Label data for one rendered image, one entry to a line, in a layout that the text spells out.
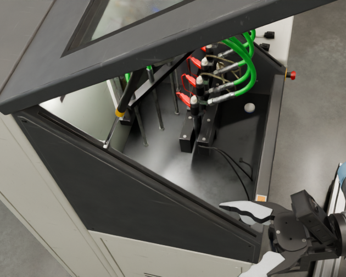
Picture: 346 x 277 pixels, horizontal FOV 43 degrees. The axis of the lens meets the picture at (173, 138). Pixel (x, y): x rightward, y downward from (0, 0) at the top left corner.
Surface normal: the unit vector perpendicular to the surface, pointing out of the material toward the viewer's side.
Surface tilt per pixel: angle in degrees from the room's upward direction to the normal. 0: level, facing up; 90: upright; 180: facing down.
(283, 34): 0
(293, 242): 8
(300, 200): 30
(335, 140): 0
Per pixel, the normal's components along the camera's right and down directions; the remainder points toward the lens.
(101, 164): -0.24, 0.81
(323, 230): 0.06, 0.73
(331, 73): -0.11, -0.57
